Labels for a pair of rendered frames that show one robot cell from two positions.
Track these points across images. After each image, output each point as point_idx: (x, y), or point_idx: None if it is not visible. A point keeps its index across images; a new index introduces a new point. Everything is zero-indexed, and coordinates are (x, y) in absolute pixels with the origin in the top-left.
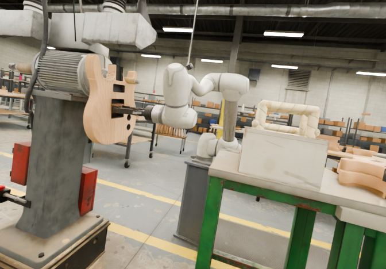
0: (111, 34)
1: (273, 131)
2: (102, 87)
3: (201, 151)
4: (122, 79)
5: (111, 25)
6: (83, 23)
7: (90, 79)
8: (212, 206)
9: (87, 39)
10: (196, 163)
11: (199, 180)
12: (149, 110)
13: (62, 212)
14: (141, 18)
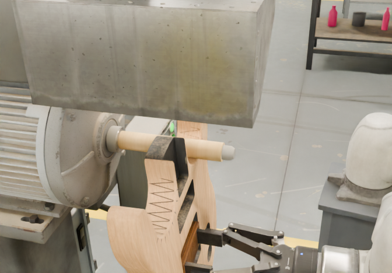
0: (147, 86)
1: None
2: (164, 265)
3: (366, 175)
4: (185, 170)
5: (140, 53)
6: (20, 42)
7: (132, 268)
8: None
9: (53, 100)
10: (354, 207)
11: (365, 246)
12: None
13: None
14: (258, 22)
